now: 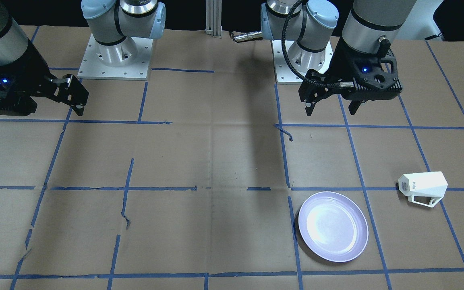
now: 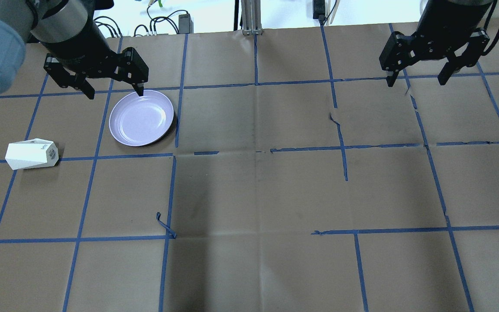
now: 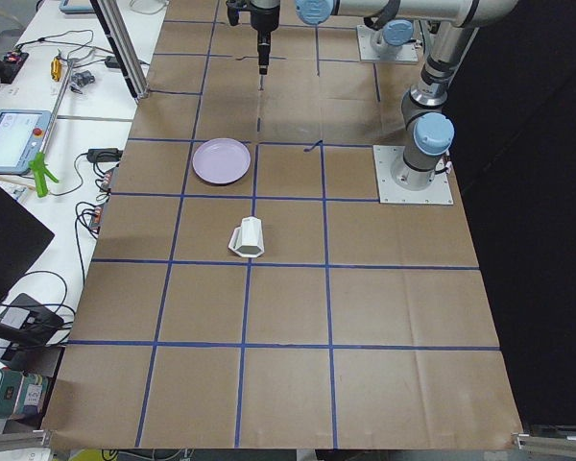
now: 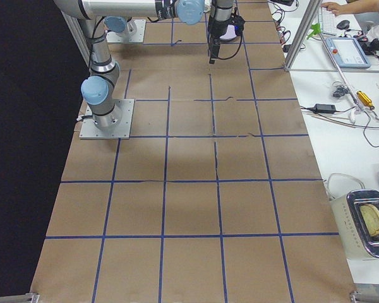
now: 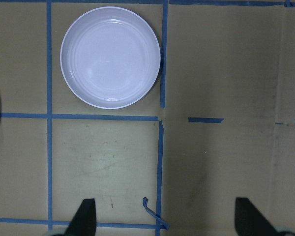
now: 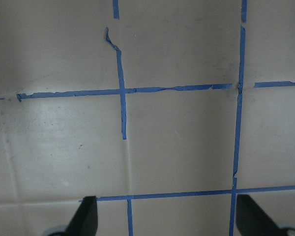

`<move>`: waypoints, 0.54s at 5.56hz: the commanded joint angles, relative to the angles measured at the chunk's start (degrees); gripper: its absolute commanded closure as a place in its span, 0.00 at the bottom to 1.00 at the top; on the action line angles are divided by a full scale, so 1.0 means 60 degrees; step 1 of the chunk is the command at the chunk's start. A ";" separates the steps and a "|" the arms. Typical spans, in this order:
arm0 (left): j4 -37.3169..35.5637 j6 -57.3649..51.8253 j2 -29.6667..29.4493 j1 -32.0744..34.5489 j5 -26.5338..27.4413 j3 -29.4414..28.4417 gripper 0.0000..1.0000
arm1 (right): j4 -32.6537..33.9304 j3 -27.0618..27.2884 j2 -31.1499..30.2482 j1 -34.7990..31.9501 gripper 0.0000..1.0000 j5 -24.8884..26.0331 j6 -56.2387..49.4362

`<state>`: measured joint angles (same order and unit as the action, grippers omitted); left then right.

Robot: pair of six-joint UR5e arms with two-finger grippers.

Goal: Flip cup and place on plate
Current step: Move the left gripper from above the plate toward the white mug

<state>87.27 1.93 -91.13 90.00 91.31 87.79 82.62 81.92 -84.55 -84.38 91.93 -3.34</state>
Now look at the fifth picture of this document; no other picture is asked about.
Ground white round plate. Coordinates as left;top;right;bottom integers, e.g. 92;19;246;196
59;6;161;109

